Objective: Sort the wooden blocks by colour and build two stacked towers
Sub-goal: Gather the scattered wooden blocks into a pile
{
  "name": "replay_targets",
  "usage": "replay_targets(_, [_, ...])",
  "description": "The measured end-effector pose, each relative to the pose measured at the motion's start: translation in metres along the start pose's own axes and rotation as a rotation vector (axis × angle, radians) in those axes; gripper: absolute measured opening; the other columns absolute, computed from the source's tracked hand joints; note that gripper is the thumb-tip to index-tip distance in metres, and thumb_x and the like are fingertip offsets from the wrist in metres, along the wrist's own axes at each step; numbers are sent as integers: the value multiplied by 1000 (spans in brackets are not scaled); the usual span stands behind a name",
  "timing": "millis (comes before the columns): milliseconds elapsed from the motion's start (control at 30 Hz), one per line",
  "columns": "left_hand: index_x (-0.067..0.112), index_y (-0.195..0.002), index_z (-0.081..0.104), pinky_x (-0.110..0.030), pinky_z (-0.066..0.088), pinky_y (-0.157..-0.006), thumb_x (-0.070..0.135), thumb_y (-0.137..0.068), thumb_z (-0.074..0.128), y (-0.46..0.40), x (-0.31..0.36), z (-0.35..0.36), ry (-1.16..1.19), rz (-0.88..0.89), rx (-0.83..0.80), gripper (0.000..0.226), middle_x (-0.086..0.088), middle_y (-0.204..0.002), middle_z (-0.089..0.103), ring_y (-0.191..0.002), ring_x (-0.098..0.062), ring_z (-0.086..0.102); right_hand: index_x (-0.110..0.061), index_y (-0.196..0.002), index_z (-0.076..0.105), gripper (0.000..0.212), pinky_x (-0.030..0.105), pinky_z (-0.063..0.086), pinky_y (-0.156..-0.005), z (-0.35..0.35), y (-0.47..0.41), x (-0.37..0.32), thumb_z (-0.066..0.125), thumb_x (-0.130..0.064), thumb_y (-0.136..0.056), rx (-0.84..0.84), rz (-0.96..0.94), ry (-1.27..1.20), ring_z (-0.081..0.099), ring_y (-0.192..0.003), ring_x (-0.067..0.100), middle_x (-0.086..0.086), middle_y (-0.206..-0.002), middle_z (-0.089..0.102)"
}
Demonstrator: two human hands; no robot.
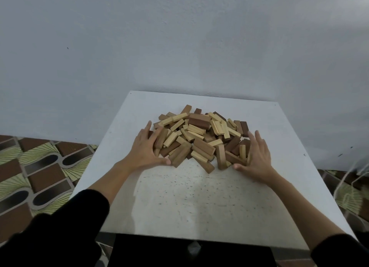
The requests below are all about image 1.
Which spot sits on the person's left hand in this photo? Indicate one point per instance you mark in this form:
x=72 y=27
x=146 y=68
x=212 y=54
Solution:
x=143 y=153

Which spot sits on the person's right hand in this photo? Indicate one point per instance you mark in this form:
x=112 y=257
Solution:
x=259 y=163

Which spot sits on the person's left thumb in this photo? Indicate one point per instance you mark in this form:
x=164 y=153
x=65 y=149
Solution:
x=163 y=161

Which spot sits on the person's right thumb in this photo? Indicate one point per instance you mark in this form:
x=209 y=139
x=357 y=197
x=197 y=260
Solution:
x=239 y=166

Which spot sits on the pile of wooden blocks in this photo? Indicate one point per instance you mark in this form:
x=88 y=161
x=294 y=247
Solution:
x=199 y=121

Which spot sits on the person's left forearm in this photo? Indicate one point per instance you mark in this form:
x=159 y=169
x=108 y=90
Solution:
x=111 y=179

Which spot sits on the person's right forearm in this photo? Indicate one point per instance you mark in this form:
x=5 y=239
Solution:
x=305 y=209

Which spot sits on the white square table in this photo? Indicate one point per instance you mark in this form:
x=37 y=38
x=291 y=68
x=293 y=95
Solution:
x=201 y=203

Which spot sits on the black long-sleeved top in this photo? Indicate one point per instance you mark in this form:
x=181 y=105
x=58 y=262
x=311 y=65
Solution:
x=57 y=232

